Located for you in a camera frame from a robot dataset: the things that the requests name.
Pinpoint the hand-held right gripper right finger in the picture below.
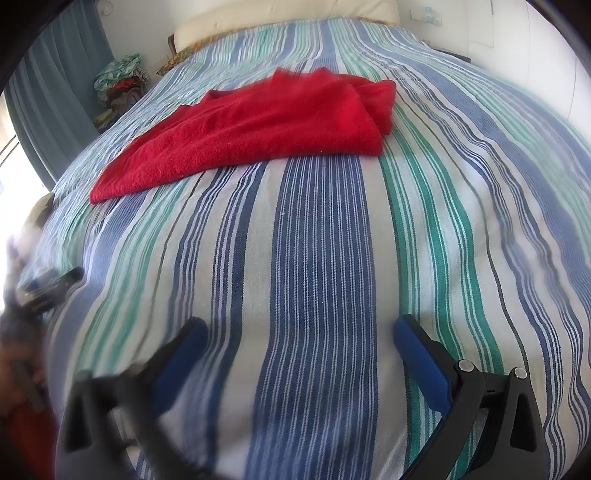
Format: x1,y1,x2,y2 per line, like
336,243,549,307
392,315,561,480

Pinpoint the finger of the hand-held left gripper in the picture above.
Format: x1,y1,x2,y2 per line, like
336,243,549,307
18,266,86,320

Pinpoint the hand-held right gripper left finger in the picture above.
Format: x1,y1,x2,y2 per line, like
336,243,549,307
58,316,211,480

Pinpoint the red garment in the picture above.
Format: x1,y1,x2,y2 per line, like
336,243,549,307
89,67,398,206

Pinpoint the pile of colourful clothes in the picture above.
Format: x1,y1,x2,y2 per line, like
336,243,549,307
92,53,153,134

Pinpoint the red cloth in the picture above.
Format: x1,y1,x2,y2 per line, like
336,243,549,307
0,406,61,480

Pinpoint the striped blue green blanket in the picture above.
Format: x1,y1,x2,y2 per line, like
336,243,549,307
18,16,591,480

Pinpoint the blue grey curtain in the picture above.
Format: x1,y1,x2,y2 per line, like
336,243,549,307
4,0,116,190

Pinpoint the white wardrobe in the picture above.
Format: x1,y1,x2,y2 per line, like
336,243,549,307
466,0,591,139

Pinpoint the cream padded headboard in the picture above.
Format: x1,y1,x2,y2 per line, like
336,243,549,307
174,0,402,49

